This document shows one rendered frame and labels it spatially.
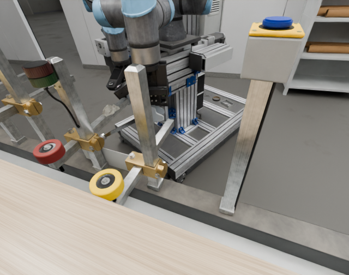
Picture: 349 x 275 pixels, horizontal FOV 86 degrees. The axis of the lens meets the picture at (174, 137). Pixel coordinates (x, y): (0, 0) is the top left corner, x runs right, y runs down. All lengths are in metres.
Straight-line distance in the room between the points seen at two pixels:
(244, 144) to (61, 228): 0.42
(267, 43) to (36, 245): 0.53
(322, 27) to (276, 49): 2.96
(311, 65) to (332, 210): 2.18
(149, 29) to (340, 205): 1.70
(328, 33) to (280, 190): 2.26
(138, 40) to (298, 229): 0.68
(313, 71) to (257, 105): 3.09
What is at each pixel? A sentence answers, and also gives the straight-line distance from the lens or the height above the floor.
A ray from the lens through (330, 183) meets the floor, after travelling 1.95.
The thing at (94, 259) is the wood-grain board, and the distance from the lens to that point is 0.43.
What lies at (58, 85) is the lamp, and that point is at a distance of 0.62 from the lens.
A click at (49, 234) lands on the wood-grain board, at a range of 0.49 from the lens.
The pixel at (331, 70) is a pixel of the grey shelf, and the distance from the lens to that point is 3.52.
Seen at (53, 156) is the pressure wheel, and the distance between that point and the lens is 0.66.
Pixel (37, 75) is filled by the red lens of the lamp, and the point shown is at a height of 1.12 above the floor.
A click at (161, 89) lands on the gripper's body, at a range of 0.52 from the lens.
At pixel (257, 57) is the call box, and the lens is 0.33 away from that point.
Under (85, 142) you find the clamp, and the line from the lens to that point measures 0.71.
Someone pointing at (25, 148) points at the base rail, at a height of 0.70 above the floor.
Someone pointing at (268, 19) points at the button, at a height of 1.23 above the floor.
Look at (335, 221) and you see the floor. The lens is 1.74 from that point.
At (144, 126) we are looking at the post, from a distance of 0.50.
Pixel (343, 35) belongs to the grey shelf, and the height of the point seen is 0.65.
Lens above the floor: 1.28
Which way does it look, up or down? 40 degrees down
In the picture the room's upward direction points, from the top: 3 degrees counter-clockwise
